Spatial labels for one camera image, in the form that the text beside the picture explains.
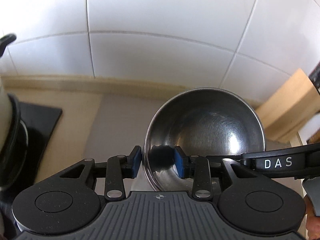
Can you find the small steel bowl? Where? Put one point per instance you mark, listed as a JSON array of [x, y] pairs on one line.
[[202, 121]]

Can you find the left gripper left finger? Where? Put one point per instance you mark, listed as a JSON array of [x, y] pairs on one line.
[[134, 160]]

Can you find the wooden knife block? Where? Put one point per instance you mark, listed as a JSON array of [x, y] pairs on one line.
[[289, 108]]

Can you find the silver cooking pot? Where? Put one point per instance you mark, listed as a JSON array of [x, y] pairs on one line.
[[6, 108]]

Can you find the right hand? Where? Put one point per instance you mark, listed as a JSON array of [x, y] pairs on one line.
[[312, 221]]

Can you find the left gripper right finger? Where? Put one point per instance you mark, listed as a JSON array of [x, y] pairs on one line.
[[181, 162]]

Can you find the black gas stove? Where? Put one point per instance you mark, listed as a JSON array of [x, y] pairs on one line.
[[31, 128]]

